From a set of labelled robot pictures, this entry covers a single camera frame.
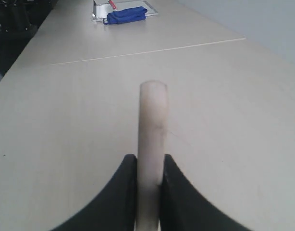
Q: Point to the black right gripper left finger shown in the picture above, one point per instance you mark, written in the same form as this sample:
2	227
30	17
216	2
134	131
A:
114	208

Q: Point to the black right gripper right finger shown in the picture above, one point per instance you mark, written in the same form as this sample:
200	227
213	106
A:
183	208

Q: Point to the wooden paint brush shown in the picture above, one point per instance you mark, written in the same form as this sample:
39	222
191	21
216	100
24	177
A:
152	130

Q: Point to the blue folded cloth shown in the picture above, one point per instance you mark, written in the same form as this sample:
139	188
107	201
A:
126	16

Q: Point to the dark equipment beside table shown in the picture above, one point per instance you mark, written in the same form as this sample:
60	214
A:
19	22

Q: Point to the red handled tool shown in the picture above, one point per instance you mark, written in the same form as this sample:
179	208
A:
112	4

